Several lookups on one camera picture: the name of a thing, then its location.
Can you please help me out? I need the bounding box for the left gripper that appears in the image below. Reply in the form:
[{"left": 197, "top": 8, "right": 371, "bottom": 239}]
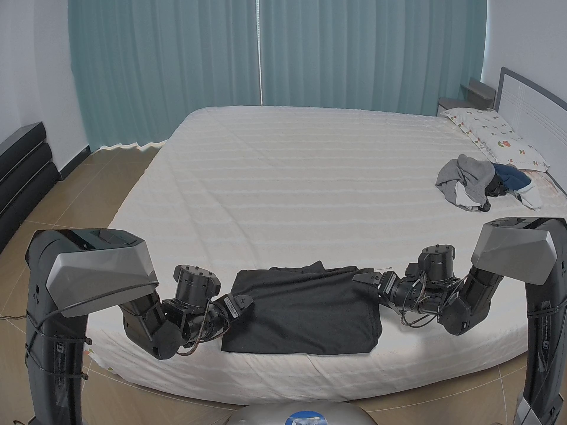
[{"left": 207, "top": 294, "right": 254, "bottom": 333}]

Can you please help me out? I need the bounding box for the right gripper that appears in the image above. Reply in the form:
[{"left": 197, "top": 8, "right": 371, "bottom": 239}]
[{"left": 352, "top": 270, "right": 415, "bottom": 313}]

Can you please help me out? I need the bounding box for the black T-shirt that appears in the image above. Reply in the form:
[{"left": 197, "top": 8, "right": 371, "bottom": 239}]
[{"left": 220, "top": 260, "right": 392, "bottom": 354}]

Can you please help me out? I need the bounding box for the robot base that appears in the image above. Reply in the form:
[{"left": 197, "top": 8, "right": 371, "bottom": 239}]
[{"left": 230, "top": 401, "right": 370, "bottom": 425}]

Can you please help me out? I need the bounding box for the bed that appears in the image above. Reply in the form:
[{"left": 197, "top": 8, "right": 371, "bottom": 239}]
[{"left": 86, "top": 66, "right": 567, "bottom": 404}]

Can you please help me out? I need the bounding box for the pile of clothes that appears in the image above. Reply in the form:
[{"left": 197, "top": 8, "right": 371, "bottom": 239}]
[{"left": 435, "top": 154, "right": 543, "bottom": 213}]

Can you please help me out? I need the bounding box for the white printed pillow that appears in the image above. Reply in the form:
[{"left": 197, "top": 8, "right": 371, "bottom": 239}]
[{"left": 443, "top": 107, "right": 551, "bottom": 171}]

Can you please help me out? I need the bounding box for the grey bedside table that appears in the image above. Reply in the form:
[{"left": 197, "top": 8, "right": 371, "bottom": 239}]
[{"left": 438, "top": 77, "right": 497, "bottom": 115}]

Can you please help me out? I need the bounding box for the black chest of drawers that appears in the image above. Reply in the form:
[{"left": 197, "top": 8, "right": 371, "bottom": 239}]
[{"left": 0, "top": 121, "right": 59, "bottom": 253}]

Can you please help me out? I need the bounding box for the black cable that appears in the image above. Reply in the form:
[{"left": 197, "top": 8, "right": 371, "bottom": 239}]
[
  {"left": 399, "top": 309, "right": 440, "bottom": 328},
  {"left": 177, "top": 321, "right": 231, "bottom": 356},
  {"left": 33, "top": 282, "right": 160, "bottom": 332}
]

